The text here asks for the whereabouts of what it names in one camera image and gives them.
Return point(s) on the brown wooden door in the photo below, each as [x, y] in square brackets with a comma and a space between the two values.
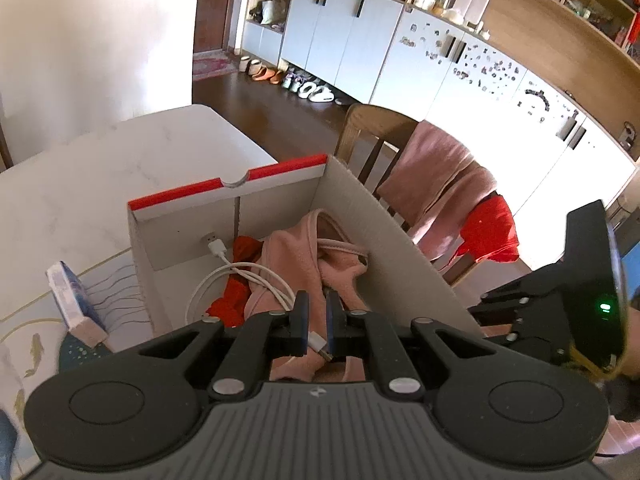
[212, 5]

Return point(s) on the white cardboard box red stripe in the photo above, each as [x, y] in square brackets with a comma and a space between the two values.
[350, 200]

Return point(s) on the printed table mat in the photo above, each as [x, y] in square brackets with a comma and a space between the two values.
[30, 350]

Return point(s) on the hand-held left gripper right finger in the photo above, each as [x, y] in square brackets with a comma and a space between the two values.
[332, 325]

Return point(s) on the red cloth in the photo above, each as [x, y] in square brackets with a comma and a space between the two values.
[492, 230]
[245, 252]

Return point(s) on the blue and white packet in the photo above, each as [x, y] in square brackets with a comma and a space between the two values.
[75, 300]

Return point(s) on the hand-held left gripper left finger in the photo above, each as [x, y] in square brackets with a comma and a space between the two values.
[301, 322]

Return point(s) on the pink fringed scarf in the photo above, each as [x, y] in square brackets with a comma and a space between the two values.
[435, 175]

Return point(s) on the white cabinet wall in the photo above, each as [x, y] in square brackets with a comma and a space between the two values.
[340, 50]

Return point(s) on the white tote bag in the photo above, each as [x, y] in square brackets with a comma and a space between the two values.
[273, 10]

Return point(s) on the wooden dining chair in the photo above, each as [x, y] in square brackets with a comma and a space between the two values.
[370, 125]

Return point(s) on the red patterned rug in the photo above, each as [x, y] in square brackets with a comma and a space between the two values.
[212, 66]

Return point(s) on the row of shoes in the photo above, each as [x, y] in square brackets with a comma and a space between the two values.
[300, 85]

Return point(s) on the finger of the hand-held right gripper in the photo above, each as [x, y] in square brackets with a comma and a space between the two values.
[542, 335]
[530, 292]

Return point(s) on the wooden wall shelf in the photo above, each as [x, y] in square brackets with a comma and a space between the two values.
[550, 35]

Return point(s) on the pink fleece garment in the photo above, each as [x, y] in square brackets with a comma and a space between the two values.
[290, 260]

